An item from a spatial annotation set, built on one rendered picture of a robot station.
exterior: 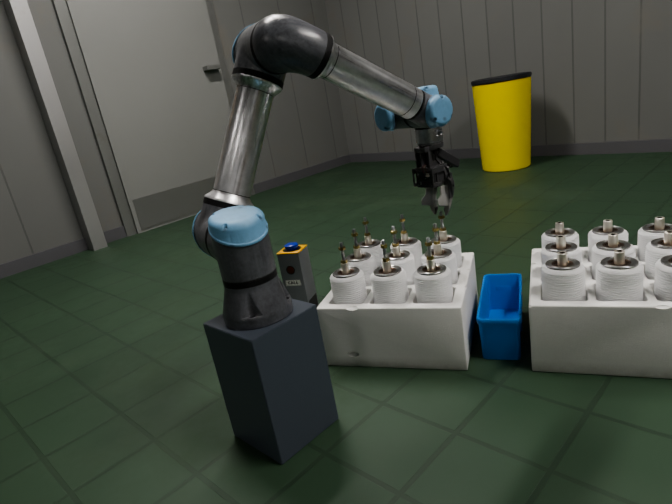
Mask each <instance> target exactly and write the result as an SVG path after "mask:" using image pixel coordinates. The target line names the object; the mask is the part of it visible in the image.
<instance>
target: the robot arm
mask: <svg viewBox="0 0 672 504"><path fill-rule="evenodd" d="M232 60H233V63H234V67H233V72H232V79H233V81H234V82H235V84H236V90H235V95H234V99H233V103H232V108H231V112H230V117H229V121H228V125H227V130H226V134H225V139H224V143H223V147H222V152H221V156H220V160H219V165H218V169H217V174H216V178H215V182H214V187H213V190H212V191H211V192H209V193H207V194H206V195H205V196H204V200H203V204H202V208H201V210H200V211H199V212H198V214H197V215H196V216H195V218H194V221H193V224H192V234H193V238H194V240H195V242H196V244H197V245H198V247H199V248H200V249H201V250H202V251H203V252H204V253H205V254H207V255H209V256H211V257H213V258H214V259H216V260H217V262H218V266H219V269H220V273H221V277H222V281H223V285H224V302H223V318H224V322H225V325H226V326H227V327H228V328H230V329H233V330H241V331H245V330H255V329H260V328H264V327H267V326H270V325H273V324H275V323H277V322H279V321H281V320H283V319H284V318H286V317H287V316H288V315H289V314H290V313H291V312H292V310H293V304H292V299H291V296H290V294H289V293H288V291H287V290H286V288H285V286H284V285H283V283H282V281H281V280H280V278H279V276H278V273H277V269H276V264H275V259H274V255H273V250H272V246H271V241H270V237H269V232H268V223H267V221H266V219H265V216H264V213H263V212H262V211H261V210H260V209H259V208H257V207H254V206H253V204H252V202H251V200H250V196H251V191H252V187H253V183H254V179H255V174H256V170H257V166H258V161H259V157H260V153H261V149H262V144H263V140H264V136H265V132H266V127H267V123H268V119H269V114H270V110H271V106H272V102H273V98H274V97H275V96H276V95H277V94H279V93H281V92H282V89H283V85H284V80H285V76H286V73H298V74H302V75H305V76H307V77H309V78H311V79H317V78H319V77H321V78H323V79H325V80H327V81H329V82H331V83H333V84H335V85H337V86H339V87H341V88H343V89H345V90H347V91H349V92H351V93H353V94H355V95H358V96H360V97H362V98H364V99H366V100H368V101H370V102H372V103H374V104H376V105H377V107H376V108H375V112H374V117H375V122H376V125H377V127H378V128H379V129H380V130H381V131H393V130H395V129H406V128H415V137H416V143H417V144H418V145H417V146H418V147H416V148H414V152H415V160H416V168H414V169H412V175H413V183H414V187H416V186H417V187H421V188H425V195H424V197H423V198H422V200H421V204H422V205H430V208H431V210H432V212H433V213H434V215H436V214H437V210H438V206H444V212H445V215H448V213H449V211H450V208H451V204H452V199H453V196H454V188H455V184H454V179H453V177H452V172H451V173H450V170H449V168H452V167H459V163H460V159H458V158H456V157H455V156H453V155H451V154H449V153H448V152H446V151H444V150H443V149H441V147H443V141H442V140H443V131H442V126H445V125H446V124H447V123H448V122H449V121H450V119H451V117H452V113H453V106H452V103H451V101H450V99H449V98H448V97H447V96H445V95H439V92H438V88H437V86H436V85H428V86H422V87H415V86H414V85H412V84H410V83H408V82H406V81H404V80H403V79H401V78H399V77H397V76H395V75H393V74H391V73H390V72H388V71H386V70H384V69H382V68H380V67H378V66H377V65H375V64H373V63H371V62H369V61H367V60H366V59H364V58H362V57H360V56H358V55H356V54H354V53H353V52H351V51H349V50H347V49H345V48H343V47H341V46H340V45H338V44H336V43H335V41H334V38H333V36H332V35H330V34H329V33H327V32H325V31H323V30H321V29H319V28H317V27H315V26H314V25H312V24H310V23H308V22H306V21H303V20H301V19H299V18H296V17H293V16H291V15H286V14H272V15H269V16H267V17H265V18H263V19H262V20H260V21H258V22H257V23H254V24H251V25H249V26H247V27H246V28H244V29H243V30H242V31H241V32H240V33H239V35H238V36H237V37H236V39H235V41H234V43H233V47H232ZM415 173H416V179H417V182H415V178H414V174H415ZM442 184H444V185H442ZM439 186H440V196H439V198H438V199H437V196H436V194H437V192H438V188H437V187H439ZM437 203H438V205H437Z"/></svg>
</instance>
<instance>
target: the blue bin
mask: <svg viewBox="0 0 672 504"><path fill-rule="evenodd" d="M476 321H477V323H478V324H479V332H480V339H481V346H482V354H483V358H485V359H498V360H519V359H520V358H521V331H522V275H521V274H518V273H513V274H487V275H484V277H483V282H482V287H481V293H480V299H479V304H478V310H477V316H476Z"/></svg>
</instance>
